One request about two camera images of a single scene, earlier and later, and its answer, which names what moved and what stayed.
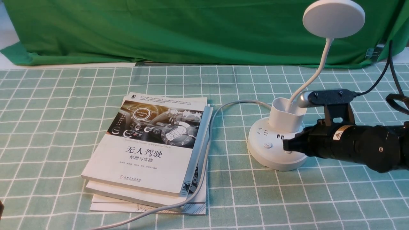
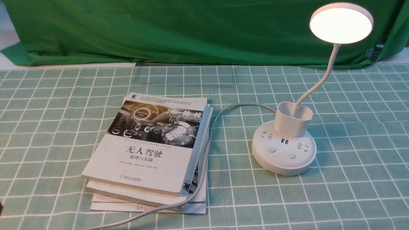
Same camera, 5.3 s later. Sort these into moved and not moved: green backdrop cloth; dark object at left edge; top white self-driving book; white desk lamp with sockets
Moved: white desk lamp with sockets
Not moved: dark object at left edge; green backdrop cloth; top white self-driving book
